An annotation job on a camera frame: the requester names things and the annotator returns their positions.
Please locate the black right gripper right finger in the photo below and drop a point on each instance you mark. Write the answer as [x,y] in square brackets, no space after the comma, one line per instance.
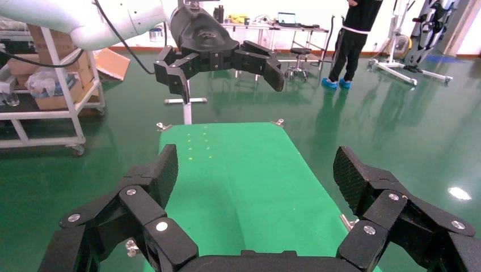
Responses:
[394,217]

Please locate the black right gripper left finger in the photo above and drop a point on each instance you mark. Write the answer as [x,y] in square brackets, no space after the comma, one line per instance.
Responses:
[131,210]

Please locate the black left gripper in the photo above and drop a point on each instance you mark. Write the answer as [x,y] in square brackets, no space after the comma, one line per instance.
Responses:
[203,37]

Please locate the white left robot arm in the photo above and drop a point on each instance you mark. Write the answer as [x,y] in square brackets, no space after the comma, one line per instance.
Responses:
[56,15]

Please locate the loose cardboard sheet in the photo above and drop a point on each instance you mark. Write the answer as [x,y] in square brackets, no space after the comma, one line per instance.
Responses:
[112,64]

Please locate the brown cardboard storage box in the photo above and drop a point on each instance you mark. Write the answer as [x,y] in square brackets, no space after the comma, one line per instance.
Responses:
[37,41]
[80,69]
[56,102]

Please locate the silver metal binder clip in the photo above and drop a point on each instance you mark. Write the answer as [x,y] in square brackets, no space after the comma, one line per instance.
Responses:
[347,222]
[278,122]
[131,247]
[164,126]

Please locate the yellow tool bundle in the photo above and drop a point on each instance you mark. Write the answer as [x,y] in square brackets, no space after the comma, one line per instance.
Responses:
[237,18]

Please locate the long white work table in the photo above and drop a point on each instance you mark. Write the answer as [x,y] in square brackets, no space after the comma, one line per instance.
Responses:
[270,27]

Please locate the white plastic bucket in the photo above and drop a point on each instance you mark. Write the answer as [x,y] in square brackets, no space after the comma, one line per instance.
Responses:
[156,34]

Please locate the black round stool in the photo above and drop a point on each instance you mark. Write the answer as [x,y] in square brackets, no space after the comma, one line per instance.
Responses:
[300,52]

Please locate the open laptop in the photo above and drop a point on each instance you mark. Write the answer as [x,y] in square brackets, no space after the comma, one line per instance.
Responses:
[286,18]

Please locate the white metal shelf cart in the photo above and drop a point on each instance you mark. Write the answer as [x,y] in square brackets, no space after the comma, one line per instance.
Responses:
[41,142]

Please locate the green tablecloth with yellow dots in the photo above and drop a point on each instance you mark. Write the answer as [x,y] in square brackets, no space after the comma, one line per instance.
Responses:
[244,195]

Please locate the person in black clothes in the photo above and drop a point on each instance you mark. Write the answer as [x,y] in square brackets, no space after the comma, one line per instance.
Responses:
[351,41]

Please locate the clear plastic bag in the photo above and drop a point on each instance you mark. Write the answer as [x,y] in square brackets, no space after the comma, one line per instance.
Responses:
[45,84]

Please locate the blue floor mat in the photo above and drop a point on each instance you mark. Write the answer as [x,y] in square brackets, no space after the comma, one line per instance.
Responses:
[441,59]

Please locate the grey equipment rig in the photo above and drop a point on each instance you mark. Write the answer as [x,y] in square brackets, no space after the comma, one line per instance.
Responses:
[428,34]

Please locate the white metal post stand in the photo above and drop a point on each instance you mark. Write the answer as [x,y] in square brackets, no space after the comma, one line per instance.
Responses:
[187,112]

